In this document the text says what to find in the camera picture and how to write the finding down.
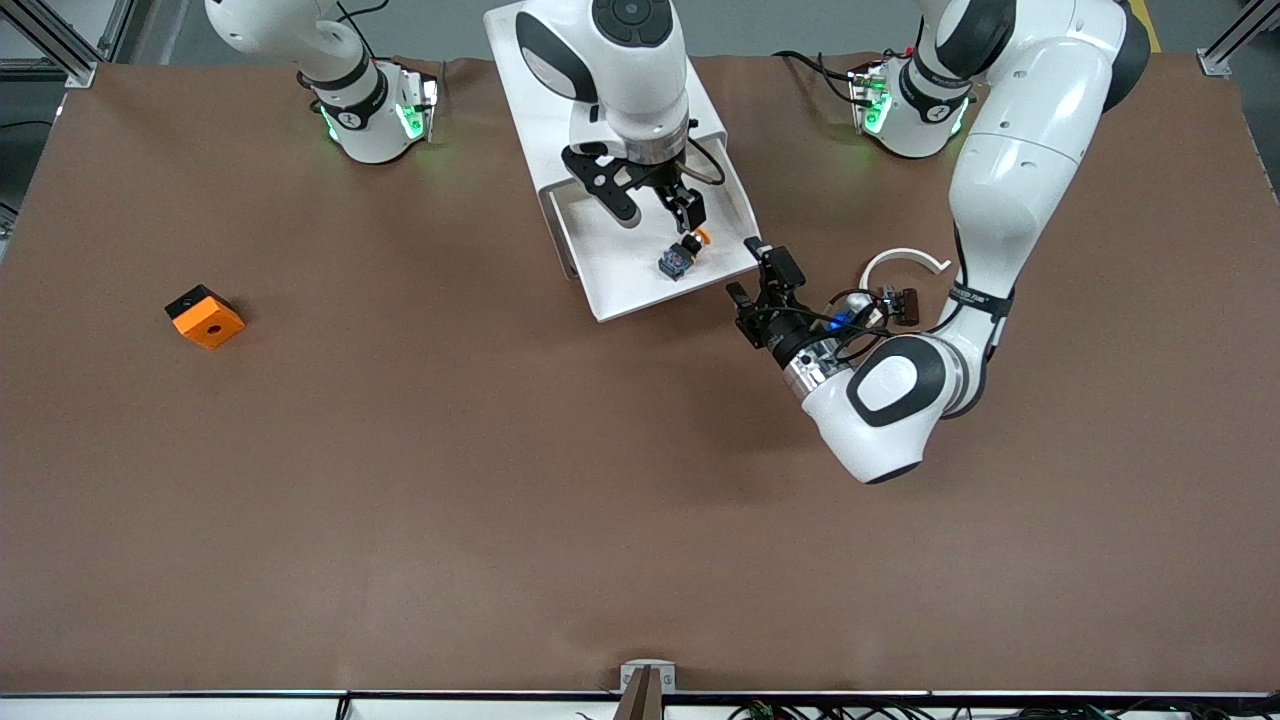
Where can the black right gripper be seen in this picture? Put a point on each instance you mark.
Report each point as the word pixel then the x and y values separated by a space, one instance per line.
pixel 672 185

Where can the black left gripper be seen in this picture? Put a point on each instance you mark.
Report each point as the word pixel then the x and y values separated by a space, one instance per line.
pixel 778 331

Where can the orange capped push button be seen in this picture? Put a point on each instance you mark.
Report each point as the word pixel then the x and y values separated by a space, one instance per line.
pixel 676 263

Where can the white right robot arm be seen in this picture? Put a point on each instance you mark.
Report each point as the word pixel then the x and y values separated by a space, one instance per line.
pixel 620 80

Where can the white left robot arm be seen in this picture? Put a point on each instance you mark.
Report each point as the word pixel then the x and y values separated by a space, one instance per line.
pixel 1020 180

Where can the white curved plastic piece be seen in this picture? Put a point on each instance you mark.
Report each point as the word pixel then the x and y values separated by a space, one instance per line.
pixel 900 254

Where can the dark brown terminal block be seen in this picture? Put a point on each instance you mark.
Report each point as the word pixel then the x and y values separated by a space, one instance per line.
pixel 906 306

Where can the brown table cover sheet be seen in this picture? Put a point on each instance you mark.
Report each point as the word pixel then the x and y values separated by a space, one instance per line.
pixel 400 500

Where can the orange and black box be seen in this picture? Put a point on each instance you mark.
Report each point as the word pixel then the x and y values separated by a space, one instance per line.
pixel 210 322

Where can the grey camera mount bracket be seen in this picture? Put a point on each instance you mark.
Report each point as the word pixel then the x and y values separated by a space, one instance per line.
pixel 648 668

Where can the brown camera post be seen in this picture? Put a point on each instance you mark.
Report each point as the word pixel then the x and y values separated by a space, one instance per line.
pixel 640 700

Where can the aluminium frame post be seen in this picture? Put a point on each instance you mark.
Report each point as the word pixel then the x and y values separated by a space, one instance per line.
pixel 60 45
pixel 1225 55

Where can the white table edge rail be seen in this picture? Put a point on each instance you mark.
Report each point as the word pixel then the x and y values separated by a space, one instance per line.
pixel 200 708

